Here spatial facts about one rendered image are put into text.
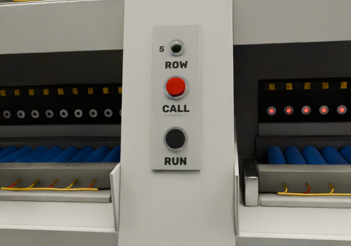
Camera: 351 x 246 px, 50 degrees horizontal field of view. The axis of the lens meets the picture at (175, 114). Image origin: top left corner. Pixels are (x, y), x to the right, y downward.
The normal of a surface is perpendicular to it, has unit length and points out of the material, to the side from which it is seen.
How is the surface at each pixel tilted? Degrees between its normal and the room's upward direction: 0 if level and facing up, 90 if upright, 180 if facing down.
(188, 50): 90
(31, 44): 111
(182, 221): 90
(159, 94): 90
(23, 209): 21
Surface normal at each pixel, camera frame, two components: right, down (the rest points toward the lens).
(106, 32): -0.14, 0.22
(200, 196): -0.15, -0.13
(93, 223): -0.04, -0.97
